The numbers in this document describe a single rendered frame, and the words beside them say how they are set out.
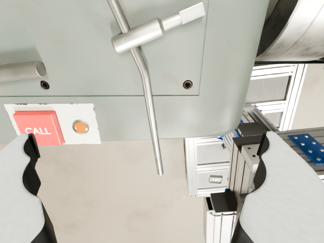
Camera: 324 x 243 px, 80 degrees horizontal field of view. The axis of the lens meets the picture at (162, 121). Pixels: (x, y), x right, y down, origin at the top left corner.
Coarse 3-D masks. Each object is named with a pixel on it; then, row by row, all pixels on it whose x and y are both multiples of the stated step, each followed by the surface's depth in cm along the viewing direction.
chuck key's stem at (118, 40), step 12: (180, 12) 22; (192, 12) 22; (204, 12) 22; (144, 24) 23; (156, 24) 22; (168, 24) 23; (180, 24) 23; (120, 36) 23; (132, 36) 23; (144, 36) 23; (156, 36) 23; (120, 48) 24
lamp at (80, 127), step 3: (78, 123) 31; (81, 123) 31; (75, 126) 31; (78, 126) 31; (81, 126) 31; (84, 126) 31; (75, 129) 32; (78, 129) 31; (81, 129) 31; (84, 129) 31; (87, 129) 32; (81, 132) 32; (84, 132) 32
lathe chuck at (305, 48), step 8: (320, 16) 27; (312, 24) 28; (320, 24) 28; (304, 32) 29; (312, 32) 29; (320, 32) 29; (304, 40) 31; (312, 40) 31; (320, 40) 31; (296, 48) 33; (304, 48) 33; (312, 48) 33; (320, 48) 33; (280, 56) 36; (288, 56) 36; (296, 56) 36; (304, 56) 36; (312, 56) 36; (320, 56) 36
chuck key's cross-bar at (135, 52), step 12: (108, 0) 21; (120, 12) 22; (120, 24) 23; (132, 48) 24; (144, 72) 26; (144, 84) 27; (144, 96) 28; (156, 132) 31; (156, 144) 32; (156, 156) 34
